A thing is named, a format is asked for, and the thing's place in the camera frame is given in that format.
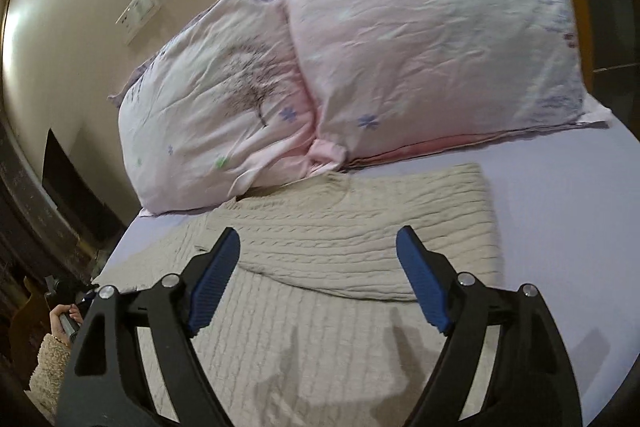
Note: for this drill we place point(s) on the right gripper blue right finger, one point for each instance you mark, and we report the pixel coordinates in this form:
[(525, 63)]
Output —
[(440, 290)]

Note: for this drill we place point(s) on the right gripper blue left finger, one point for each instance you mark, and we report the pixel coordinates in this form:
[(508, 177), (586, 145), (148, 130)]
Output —
[(193, 295)]

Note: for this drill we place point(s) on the beige cable-knit sweater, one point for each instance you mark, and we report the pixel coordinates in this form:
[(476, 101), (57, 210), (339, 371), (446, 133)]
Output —
[(318, 325)]

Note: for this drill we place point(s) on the fuzzy cream sleeve forearm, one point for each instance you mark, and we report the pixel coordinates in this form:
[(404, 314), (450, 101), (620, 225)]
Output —
[(46, 380)]

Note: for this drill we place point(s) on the person's left hand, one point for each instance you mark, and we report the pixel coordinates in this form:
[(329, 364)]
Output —
[(65, 322)]

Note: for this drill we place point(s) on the dark wooden nightstand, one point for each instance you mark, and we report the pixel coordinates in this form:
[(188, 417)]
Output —
[(54, 225)]

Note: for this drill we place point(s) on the pink floral pillow left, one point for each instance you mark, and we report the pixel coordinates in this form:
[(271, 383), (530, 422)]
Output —
[(219, 109)]

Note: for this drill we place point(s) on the pink floral pillow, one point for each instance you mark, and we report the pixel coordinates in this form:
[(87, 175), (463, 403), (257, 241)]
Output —
[(219, 109), (392, 79)]

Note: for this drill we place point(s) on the pink floral pillow right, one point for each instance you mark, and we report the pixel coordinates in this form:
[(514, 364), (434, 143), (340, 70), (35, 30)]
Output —
[(392, 79)]

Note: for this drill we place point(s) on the white wall power socket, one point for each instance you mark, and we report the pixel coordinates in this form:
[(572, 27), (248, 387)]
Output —
[(136, 15)]

